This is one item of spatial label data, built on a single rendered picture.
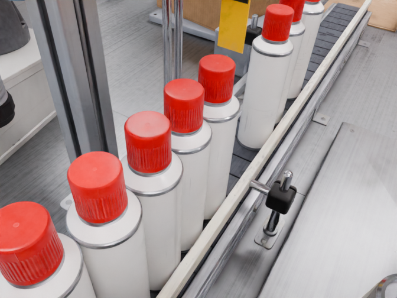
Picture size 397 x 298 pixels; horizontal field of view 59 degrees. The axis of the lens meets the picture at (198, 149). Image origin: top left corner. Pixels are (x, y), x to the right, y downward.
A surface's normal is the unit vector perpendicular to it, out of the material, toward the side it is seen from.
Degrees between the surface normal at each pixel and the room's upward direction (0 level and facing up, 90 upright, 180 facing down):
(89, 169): 3
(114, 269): 90
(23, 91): 90
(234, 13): 90
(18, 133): 90
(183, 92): 3
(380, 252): 0
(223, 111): 41
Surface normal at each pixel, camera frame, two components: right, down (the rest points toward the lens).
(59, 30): -0.51, 0.57
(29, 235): 0.02, -0.75
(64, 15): 0.86, 0.38
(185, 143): 0.15, -0.10
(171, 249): 0.65, 0.54
